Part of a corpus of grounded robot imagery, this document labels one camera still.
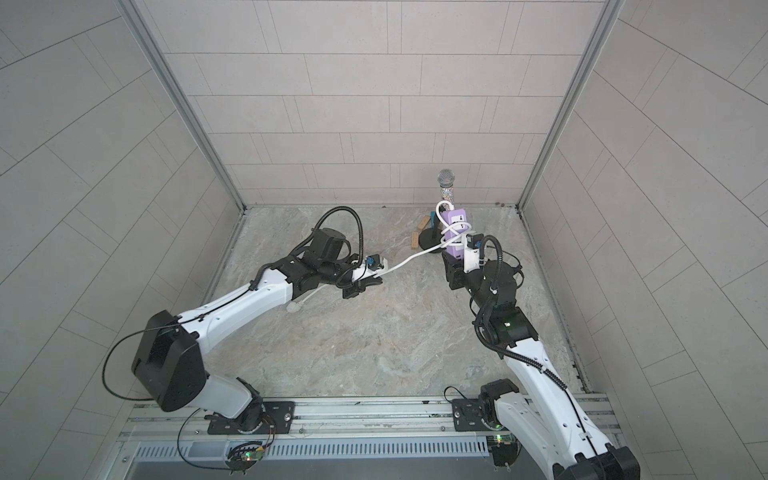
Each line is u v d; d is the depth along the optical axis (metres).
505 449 0.67
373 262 0.64
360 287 0.68
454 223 0.68
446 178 0.82
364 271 0.66
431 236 1.05
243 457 0.65
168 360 0.41
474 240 0.61
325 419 0.72
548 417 0.42
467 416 0.71
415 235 1.06
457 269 0.65
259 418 0.66
